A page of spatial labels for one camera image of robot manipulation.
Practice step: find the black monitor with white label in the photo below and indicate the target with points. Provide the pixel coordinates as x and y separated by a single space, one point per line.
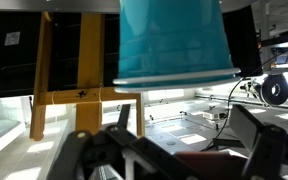
17 73

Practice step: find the wooden easel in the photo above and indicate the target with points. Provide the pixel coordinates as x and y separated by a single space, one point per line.
89 50

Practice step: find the blue plastic cup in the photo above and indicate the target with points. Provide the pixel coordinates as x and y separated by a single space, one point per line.
174 40

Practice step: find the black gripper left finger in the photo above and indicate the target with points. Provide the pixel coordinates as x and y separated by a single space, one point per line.
124 156

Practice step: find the black round disc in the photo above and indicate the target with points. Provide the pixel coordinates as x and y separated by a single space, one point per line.
267 90

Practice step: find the black monitor with vents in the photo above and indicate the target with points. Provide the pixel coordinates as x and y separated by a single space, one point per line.
244 43

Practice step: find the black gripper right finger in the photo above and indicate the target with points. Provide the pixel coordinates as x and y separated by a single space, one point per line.
270 150

